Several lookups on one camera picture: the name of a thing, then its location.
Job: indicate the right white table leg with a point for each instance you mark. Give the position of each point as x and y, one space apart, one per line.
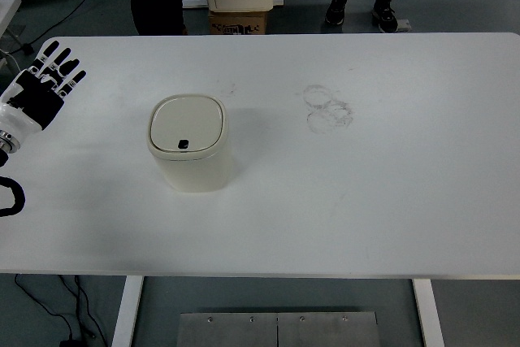
432 335

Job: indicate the small grey floor plate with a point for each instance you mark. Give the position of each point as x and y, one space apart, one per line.
403 25

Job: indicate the white table leg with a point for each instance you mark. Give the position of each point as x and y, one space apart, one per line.
432 335
128 311

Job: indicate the left white table leg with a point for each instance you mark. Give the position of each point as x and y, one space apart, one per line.
128 311

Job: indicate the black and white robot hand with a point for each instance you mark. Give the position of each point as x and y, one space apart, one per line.
37 94

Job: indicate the cardboard box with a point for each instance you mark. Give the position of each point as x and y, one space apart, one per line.
238 23

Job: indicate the cream plastic trash can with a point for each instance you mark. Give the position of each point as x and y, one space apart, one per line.
188 137

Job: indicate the metal base plate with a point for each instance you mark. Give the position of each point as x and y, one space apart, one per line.
279 329

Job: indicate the white side table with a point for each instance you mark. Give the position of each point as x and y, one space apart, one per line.
8 8

